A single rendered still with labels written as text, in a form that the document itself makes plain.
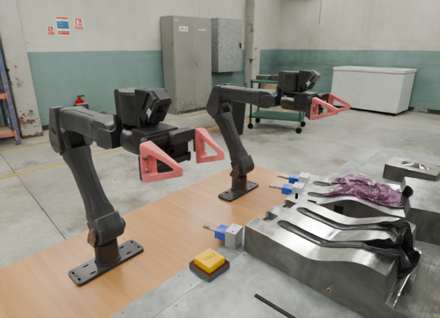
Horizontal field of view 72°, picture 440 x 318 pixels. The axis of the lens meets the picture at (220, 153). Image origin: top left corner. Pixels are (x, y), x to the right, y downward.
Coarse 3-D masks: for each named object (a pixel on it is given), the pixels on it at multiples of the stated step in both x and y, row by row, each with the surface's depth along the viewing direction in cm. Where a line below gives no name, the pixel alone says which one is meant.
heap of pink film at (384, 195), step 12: (336, 180) 119; (348, 180) 114; (360, 180) 113; (372, 180) 115; (336, 192) 108; (348, 192) 105; (360, 192) 104; (372, 192) 103; (384, 192) 107; (396, 192) 107; (384, 204) 101; (396, 204) 102
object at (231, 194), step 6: (234, 180) 125; (240, 180) 124; (246, 180) 126; (234, 186) 126; (240, 186) 125; (246, 186) 128; (252, 186) 131; (222, 192) 126; (228, 192) 126; (234, 192) 126; (240, 192) 125; (246, 192) 127; (222, 198) 122; (228, 198) 121; (234, 198) 121
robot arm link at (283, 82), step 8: (280, 72) 100; (288, 72) 97; (296, 72) 97; (280, 80) 101; (288, 80) 98; (296, 80) 98; (280, 88) 102; (288, 88) 99; (296, 88) 99; (264, 96) 104; (272, 96) 102; (280, 96) 104; (264, 104) 105; (272, 104) 103
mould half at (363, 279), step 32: (256, 224) 88; (320, 224) 89; (256, 256) 88; (288, 256) 80; (320, 256) 75; (352, 256) 69; (384, 256) 68; (320, 288) 75; (352, 288) 69; (384, 288) 64; (416, 288) 69
